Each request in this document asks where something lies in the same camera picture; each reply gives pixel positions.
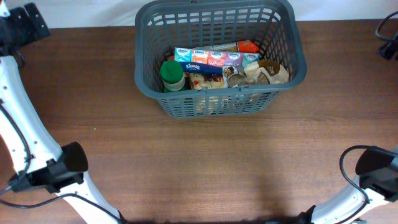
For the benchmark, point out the brown sugar coffee bag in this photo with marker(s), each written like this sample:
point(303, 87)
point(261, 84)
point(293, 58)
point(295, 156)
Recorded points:
point(199, 82)

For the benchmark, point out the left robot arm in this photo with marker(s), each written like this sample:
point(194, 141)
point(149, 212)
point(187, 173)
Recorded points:
point(38, 160)

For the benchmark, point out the spaghetti pack orange ends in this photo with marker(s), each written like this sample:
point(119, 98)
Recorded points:
point(230, 53)

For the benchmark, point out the green lid jar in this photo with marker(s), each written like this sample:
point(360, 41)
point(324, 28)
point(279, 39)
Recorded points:
point(173, 77)

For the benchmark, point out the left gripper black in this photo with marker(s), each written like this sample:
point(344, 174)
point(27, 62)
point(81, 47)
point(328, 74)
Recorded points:
point(32, 32)

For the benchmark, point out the grey plastic shopping basket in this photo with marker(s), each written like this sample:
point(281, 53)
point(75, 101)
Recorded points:
point(161, 26)

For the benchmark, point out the brown snack bag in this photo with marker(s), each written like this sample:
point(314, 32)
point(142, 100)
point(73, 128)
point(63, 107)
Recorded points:
point(262, 72)

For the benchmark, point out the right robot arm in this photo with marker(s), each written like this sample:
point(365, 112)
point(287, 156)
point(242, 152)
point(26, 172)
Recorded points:
point(374, 184)

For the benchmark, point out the tissue multipack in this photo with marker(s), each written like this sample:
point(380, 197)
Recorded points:
point(216, 70)

